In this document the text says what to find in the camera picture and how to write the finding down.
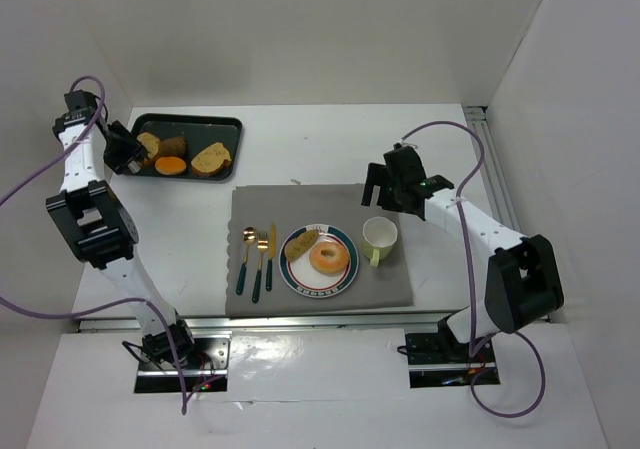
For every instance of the white plate green rim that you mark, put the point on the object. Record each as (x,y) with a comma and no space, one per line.
(303,279)

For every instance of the sliced bread loaf end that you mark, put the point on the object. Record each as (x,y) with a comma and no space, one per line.
(152,145)

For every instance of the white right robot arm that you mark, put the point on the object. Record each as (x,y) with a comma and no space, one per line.
(516,278)

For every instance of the orange round bun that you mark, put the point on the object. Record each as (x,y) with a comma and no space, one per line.
(170,165)

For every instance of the gold knife green handle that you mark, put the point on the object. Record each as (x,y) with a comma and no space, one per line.
(272,246)

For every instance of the aluminium rail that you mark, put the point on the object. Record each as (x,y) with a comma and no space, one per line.
(310,323)
(493,177)

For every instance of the gold fork green handle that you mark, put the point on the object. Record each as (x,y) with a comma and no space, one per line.
(262,247)

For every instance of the gold spoon green handle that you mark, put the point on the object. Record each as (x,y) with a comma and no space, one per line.
(249,237)

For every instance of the grey placemat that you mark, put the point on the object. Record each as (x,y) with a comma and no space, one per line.
(291,207)

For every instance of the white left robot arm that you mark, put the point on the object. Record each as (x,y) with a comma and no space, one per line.
(99,230)

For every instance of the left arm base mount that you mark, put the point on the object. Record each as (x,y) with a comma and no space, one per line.
(205,369)

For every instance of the dark brown bread roll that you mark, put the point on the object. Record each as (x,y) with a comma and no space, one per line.
(173,147)

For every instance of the black food tray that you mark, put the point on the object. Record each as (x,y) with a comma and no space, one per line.
(199,133)

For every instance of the bread slice with crust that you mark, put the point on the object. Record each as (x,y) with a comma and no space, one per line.
(211,160)

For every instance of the aluminium rail right side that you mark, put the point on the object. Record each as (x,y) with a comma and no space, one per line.
(493,177)

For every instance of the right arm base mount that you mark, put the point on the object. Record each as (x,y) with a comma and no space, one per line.
(438,361)

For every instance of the brown muffin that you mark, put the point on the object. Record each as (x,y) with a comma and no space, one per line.
(296,247)

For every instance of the orange glazed donut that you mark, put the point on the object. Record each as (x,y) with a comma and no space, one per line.
(329,258)

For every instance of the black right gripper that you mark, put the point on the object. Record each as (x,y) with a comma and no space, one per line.
(382,189)

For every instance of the light green mug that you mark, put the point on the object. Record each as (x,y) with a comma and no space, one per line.
(379,236)

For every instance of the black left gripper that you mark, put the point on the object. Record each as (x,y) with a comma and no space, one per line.
(126,150)

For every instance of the aluminium rail front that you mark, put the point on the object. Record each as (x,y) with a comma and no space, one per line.
(310,323)

